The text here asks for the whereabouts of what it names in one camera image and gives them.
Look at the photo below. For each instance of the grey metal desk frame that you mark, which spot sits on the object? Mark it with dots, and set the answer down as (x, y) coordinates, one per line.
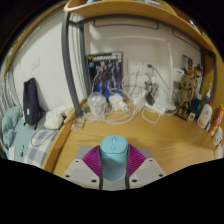
(68, 66)

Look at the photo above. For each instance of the blue plaid bedding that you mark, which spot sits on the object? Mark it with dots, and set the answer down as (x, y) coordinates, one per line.
(41, 146)

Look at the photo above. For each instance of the white power adapter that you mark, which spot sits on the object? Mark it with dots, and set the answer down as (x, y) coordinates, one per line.
(116, 103)
(140, 102)

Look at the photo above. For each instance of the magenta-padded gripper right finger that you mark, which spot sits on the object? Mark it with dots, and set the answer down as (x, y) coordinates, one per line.
(148, 170)

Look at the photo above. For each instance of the light blue computer mouse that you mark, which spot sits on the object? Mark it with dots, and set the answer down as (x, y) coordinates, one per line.
(113, 158)

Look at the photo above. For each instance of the white red-capped lotion bottle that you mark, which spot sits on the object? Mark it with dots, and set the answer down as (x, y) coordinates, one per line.
(205, 116)

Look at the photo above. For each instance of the blue robot model kit box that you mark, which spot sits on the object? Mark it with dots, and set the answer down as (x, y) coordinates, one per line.
(105, 73)

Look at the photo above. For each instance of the wooden shelf unit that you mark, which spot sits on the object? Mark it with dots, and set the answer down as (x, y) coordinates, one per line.
(133, 11)

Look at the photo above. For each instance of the white plastic bag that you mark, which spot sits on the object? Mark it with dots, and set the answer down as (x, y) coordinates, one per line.
(54, 119)

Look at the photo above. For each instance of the brown tree figure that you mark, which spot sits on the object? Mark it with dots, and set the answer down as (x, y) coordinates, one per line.
(186, 91)

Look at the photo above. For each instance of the clear plastic cup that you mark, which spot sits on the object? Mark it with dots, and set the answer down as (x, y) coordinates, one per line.
(220, 151)

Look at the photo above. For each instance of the white wall socket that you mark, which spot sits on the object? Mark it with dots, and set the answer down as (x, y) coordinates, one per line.
(150, 68)
(135, 67)

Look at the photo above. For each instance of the black bag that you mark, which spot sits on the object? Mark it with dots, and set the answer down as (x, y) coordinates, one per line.
(31, 103)

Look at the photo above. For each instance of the white power strip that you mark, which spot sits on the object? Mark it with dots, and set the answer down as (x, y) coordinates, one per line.
(159, 108)

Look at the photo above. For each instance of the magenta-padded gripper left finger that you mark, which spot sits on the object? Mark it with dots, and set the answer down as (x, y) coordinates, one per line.
(78, 171)

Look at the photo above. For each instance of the clear plastic bag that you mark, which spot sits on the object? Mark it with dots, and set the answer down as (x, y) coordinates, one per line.
(96, 104)

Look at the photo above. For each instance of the metal cup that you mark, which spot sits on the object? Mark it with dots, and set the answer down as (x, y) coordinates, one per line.
(152, 89)

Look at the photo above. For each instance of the small white desk clock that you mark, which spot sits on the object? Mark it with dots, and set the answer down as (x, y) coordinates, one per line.
(191, 116)

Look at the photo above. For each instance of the teal blanket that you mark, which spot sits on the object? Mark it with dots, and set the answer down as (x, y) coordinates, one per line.
(10, 125)

